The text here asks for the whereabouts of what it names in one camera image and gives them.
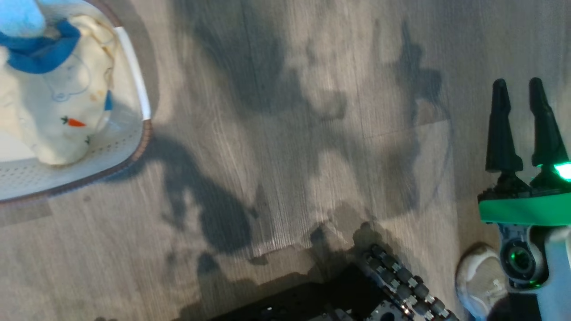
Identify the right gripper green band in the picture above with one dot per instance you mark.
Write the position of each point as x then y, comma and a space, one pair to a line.
522, 207

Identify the cream garment with blue patches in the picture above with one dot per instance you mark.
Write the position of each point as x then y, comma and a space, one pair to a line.
58, 102

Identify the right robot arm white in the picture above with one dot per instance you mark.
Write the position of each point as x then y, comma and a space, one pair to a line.
560, 276

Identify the black robot base with wheel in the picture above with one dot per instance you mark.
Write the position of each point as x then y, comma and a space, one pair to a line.
392, 276

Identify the white perforated laundry basket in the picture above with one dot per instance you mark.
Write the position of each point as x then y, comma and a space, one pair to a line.
120, 147

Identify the white sneaker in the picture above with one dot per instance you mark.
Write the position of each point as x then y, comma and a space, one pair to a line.
482, 281

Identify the light blue fuzzy cloth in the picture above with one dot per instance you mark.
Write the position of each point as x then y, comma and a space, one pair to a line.
18, 15

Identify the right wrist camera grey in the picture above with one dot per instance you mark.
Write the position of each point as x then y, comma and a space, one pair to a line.
519, 261

